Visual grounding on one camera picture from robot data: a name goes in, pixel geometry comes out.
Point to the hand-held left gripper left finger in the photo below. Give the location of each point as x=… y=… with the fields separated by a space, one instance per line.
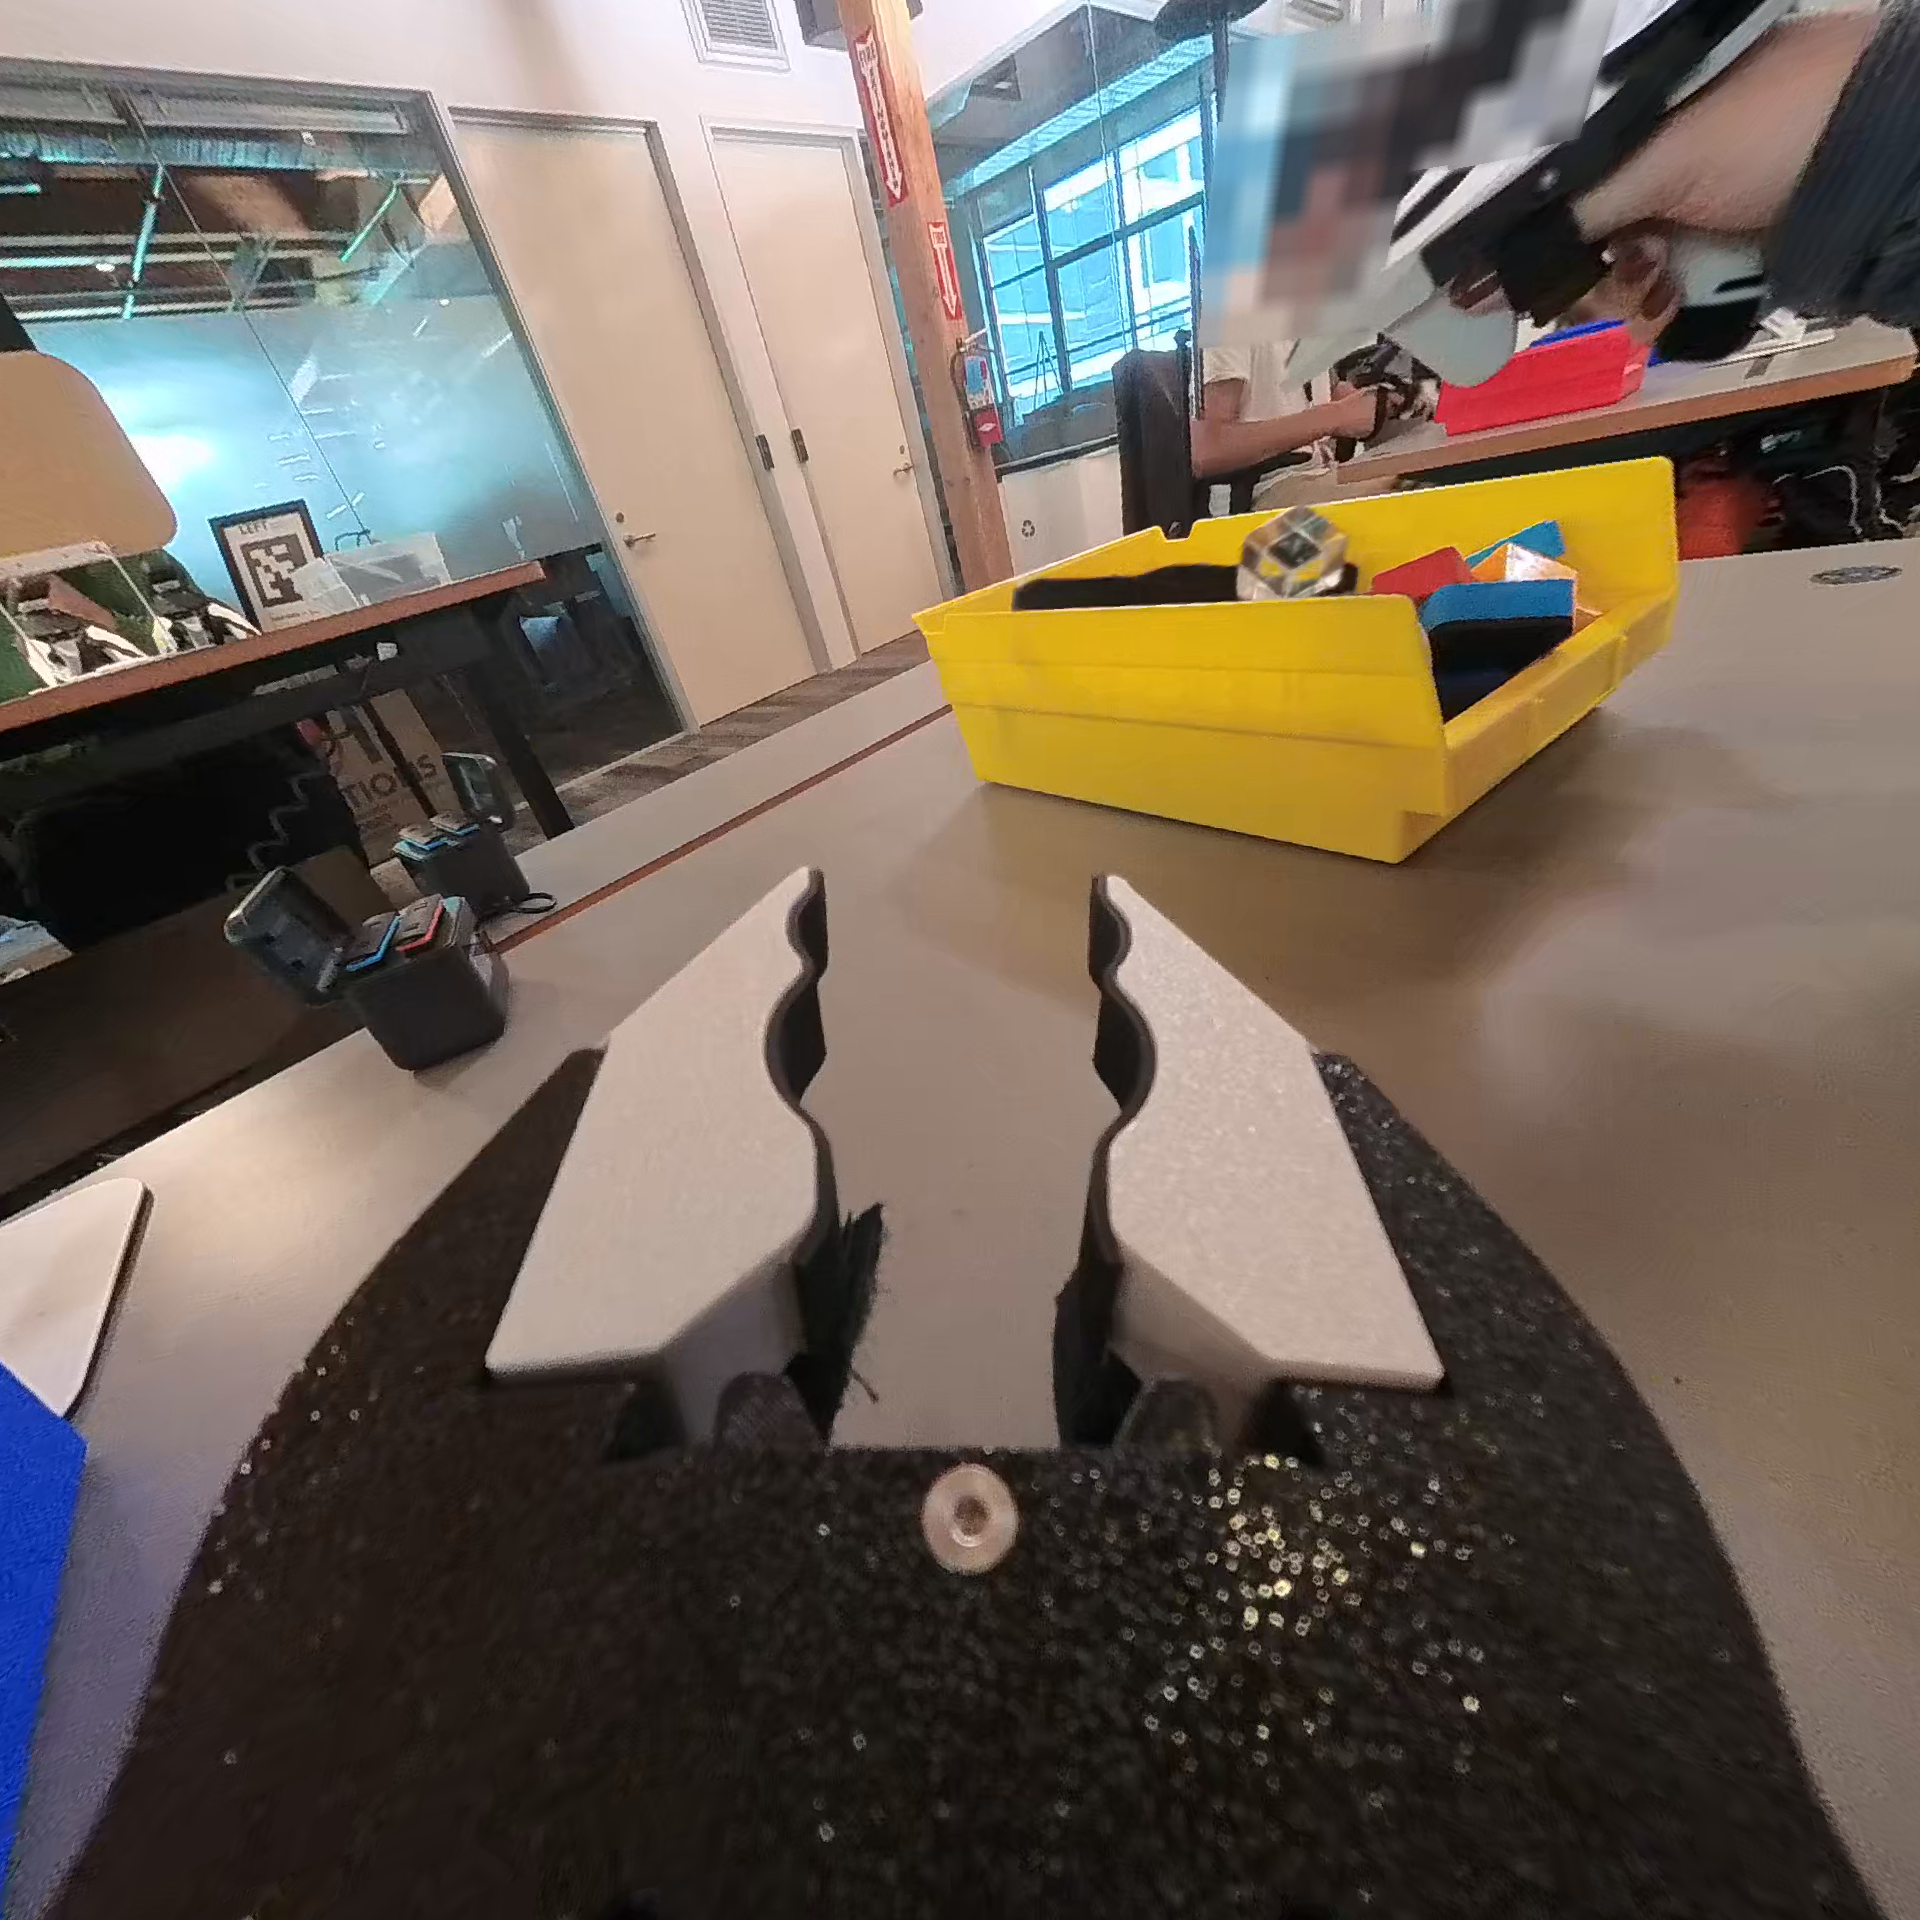
x=662 y=1184

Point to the wooden desk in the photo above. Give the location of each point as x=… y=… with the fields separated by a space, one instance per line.
x=270 y=645

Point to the tan rounded panel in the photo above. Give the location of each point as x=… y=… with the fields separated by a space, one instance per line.
x=77 y=464

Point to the cardboard box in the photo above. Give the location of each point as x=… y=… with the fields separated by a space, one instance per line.
x=395 y=772

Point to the orange block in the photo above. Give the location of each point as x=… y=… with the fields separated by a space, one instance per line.
x=1540 y=569

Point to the clear acrylic cube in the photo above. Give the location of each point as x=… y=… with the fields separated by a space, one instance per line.
x=1300 y=556

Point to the red plastic bin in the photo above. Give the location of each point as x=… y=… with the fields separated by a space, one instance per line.
x=1540 y=381

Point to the white door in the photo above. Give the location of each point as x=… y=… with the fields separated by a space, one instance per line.
x=819 y=389
x=630 y=421

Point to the orange bag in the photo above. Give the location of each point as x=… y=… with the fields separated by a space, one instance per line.
x=1717 y=509

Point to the red fire extinguisher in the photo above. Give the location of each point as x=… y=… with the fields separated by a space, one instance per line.
x=983 y=397

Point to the wooden post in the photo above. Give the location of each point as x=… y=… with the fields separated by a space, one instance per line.
x=932 y=300

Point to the blue plastic bin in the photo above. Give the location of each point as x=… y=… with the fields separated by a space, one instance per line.
x=32 y=1576

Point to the white rounded board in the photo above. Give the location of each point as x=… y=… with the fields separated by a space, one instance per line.
x=61 y=1289

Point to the black office chair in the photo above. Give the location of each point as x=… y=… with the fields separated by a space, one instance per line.
x=1156 y=435

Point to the person's right hand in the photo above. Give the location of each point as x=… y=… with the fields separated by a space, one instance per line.
x=1741 y=149

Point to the red foam block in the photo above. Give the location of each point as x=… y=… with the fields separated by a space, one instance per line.
x=1422 y=572

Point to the blue foam block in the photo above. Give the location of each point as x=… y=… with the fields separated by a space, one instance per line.
x=1524 y=542
x=1493 y=603

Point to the person's right forearm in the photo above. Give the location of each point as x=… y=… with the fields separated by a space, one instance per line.
x=1862 y=194

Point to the yellow plastic bin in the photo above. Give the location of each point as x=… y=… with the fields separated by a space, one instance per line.
x=1200 y=721

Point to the black charger case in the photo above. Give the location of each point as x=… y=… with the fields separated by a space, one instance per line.
x=429 y=997
x=473 y=869

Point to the printed tag board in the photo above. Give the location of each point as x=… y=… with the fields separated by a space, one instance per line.
x=270 y=562

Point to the black bag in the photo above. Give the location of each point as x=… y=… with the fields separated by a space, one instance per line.
x=166 y=840

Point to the grey long table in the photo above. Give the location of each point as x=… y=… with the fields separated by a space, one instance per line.
x=1771 y=381

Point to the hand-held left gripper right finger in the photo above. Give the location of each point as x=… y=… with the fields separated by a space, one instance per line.
x=1244 y=1184

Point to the clear plastic container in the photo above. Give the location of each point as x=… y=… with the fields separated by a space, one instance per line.
x=383 y=569

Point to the black table grommet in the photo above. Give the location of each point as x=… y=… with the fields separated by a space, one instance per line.
x=1856 y=573

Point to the black foam block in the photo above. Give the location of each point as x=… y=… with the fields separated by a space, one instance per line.
x=1493 y=667

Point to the air vent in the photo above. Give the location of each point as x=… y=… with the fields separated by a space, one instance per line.
x=735 y=27

